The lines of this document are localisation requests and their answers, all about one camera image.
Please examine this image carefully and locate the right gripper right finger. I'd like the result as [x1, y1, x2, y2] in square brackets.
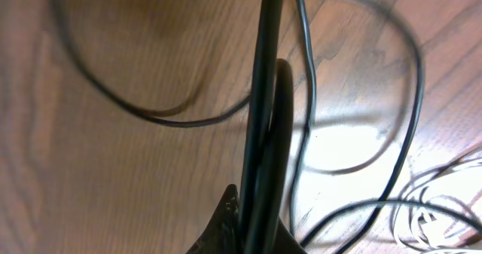
[273, 218, 306, 254]

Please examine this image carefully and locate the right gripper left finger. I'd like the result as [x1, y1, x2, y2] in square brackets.
[187, 184, 239, 254]

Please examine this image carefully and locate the white cable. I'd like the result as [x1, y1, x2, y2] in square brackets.
[389, 159, 482, 254]

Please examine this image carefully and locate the black cable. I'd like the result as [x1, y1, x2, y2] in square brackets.
[50, 0, 482, 254]

